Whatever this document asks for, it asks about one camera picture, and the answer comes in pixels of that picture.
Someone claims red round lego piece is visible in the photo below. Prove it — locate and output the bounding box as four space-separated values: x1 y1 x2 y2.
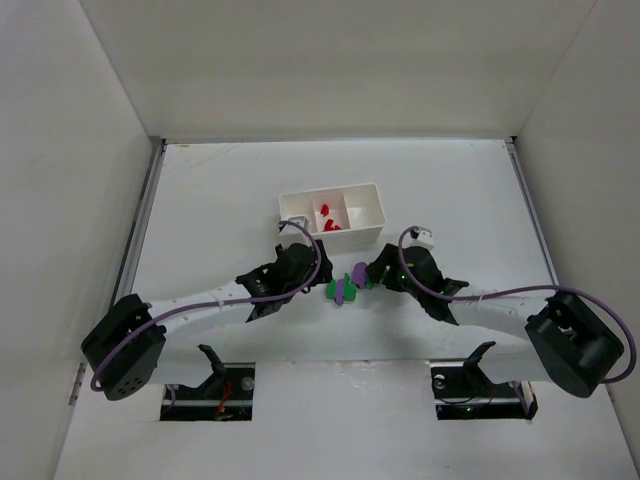
323 219 338 232

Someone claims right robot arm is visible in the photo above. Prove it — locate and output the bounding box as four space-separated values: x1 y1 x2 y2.
366 244 624 398

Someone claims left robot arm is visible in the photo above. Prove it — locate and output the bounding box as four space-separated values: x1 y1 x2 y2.
81 240 333 401

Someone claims white three-compartment container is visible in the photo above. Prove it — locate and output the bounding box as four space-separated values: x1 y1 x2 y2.
279 183 386 252

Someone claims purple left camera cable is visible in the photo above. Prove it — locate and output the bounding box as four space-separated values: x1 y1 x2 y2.
89 219 322 391

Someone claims purple camera cable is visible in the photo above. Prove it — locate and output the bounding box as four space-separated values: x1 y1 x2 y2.
89 219 322 391
398 225 636 385

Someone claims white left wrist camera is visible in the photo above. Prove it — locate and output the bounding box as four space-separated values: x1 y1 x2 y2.
278 215 309 237

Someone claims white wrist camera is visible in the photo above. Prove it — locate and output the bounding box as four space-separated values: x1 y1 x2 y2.
409 226 435 252
278 215 309 237

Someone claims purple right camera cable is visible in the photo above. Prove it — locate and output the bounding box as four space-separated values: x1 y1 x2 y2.
398 225 636 385

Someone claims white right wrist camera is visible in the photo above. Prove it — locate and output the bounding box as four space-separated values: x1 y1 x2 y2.
409 226 435 252

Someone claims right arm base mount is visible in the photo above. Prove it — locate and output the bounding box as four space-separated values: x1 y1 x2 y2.
430 341 538 421

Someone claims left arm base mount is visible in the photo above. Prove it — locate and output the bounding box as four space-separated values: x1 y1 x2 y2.
159 344 256 422

